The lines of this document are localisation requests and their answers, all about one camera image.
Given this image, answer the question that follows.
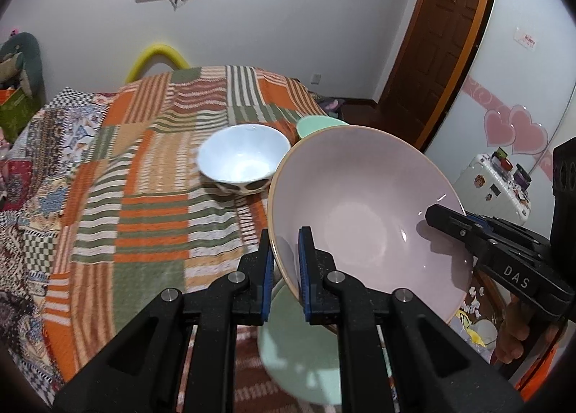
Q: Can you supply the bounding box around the green paper bag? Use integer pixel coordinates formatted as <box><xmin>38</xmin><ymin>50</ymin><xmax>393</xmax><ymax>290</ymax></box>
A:
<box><xmin>0</xmin><ymin>89</ymin><xmax>37</xmax><ymax>144</ymax></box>

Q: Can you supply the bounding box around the small red jar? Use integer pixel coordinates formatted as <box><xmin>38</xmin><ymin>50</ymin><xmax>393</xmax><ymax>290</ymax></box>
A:
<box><xmin>492</xmin><ymin>148</ymin><xmax>514</xmax><ymax>171</ymax></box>

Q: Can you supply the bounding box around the patterned checkered quilt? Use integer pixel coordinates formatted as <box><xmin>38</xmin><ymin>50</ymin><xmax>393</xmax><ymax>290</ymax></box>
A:
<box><xmin>0</xmin><ymin>86</ymin><xmax>111</xmax><ymax>396</ymax></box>

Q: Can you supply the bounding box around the person's right hand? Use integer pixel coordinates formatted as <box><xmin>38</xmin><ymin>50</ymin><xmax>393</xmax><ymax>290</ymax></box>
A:
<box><xmin>494</xmin><ymin>298</ymin><xmax>532</xmax><ymax>366</ymax></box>

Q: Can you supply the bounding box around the pink bowl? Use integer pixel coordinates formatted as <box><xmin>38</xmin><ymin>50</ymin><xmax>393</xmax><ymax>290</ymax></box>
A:
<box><xmin>267</xmin><ymin>125</ymin><xmax>474</xmax><ymax>324</ymax></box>

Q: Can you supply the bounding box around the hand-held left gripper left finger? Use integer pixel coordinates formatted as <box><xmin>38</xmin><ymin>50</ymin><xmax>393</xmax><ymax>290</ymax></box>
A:
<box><xmin>54</xmin><ymin>228</ymin><xmax>276</xmax><ymax>413</ymax></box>

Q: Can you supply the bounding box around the large pink heart sticker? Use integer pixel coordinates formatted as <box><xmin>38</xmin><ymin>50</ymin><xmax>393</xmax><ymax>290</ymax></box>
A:
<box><xmin>508</xmin><ymin>104</ymin><xmax>549</xmax><ymax>156</ymax></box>

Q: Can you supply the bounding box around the wooden wardrobe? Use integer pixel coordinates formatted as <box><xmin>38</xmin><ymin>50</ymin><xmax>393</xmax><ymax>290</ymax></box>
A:
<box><xmin>414</xmin><ymin>0</ymin><xmax>576</xmax><ymax>225</ymax></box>

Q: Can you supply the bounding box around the dark floral fabric item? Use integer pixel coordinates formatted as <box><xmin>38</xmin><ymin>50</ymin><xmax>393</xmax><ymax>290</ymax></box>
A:
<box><xmin>315</xmin><ymin>97</ymin><xmax>345</xmax><ymax>119</ymax></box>

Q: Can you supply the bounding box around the white suitcase with stickers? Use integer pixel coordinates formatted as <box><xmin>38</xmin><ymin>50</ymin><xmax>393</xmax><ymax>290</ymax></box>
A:
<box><xmin>452</xmin><ymin>152</ymin><xmax>532</xmax><ymax>225</ymax></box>

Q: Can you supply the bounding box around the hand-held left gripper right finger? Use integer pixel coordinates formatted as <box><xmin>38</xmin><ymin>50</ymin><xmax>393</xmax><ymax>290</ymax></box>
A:
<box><xmin>298</xmin><ymin>226</ymin><xmax>525</xmax><ymax>413</ymax></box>

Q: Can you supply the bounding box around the mint green plate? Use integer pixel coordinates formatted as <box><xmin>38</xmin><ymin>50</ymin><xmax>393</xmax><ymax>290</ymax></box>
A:
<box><xmin>257</xmin><ymin>280</ymin><xmax>388</xmax><ymax>405</ymax></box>

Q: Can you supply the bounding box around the white sliding wardrobe door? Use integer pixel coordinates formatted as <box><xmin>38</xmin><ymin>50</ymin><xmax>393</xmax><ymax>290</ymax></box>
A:
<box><xmin>423</xmin><ymin>0</ymin><xmax>576</xmax><ymax>225</ymax></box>

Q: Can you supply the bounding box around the mint green bowl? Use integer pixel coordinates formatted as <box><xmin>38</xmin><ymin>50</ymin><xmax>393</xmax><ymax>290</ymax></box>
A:
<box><xmin>296</xmin><ymin>115</ymin><xmax>349</xmax><ymax>142</ymax></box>

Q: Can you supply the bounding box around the orange striped patchwork blanket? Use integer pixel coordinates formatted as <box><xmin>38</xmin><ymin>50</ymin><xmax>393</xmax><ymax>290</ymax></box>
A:
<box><xmin>45</xmin><ymin>64</ymin><xmax>343</xmax><ymax>413</ymax></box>

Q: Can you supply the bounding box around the red and white label sticker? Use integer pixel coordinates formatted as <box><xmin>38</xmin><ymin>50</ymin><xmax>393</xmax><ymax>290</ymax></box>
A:
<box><xmin>515</xmin><ymin>27</ymin><xmax>539</xmax><ymax>49</ymax></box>

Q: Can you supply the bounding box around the white bowl with spotted base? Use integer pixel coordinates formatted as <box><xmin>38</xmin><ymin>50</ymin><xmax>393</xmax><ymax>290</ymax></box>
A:
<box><xmin>198</xmin><ymin>124</ymin><xmax>291</xmax><ymax>194</ymax></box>

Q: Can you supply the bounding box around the small pink heart sticker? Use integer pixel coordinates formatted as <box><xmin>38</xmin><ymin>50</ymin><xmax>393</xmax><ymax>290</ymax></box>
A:
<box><xmin>483</xmin><ymin>109</ymin><xmax>516</xmax><ymax>147</ymax></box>

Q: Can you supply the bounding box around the cartoon print cloth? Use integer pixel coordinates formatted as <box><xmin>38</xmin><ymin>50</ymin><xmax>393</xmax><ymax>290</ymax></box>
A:
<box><xmin>450</xmin><ymin>280</ymin><xmax>500</xmax><ymax>351</ymax></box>

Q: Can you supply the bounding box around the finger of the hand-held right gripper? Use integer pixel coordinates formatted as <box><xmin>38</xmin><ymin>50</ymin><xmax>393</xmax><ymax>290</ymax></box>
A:
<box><xmin>425</xmin><ymin>203</ymin><xmax>496</xmax><ymax>257</ymax></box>
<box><xmin>467</xmin><ymin>212</ymin><xmax>550</xmax><ymax>252</ymax></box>

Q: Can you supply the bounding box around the brown wooden door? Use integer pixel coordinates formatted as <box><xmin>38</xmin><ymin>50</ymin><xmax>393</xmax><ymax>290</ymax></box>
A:
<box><xmin>378</xmin><ymin>0</ymin><xmax>491</xmax><ymax>144</ymax></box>

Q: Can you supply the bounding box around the grey plush cushion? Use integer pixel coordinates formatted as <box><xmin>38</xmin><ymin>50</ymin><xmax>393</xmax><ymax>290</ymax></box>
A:
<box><xmin>0</xmin><ymin>32</ymin><xmax>46</xmax><ymax>101</ymax></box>

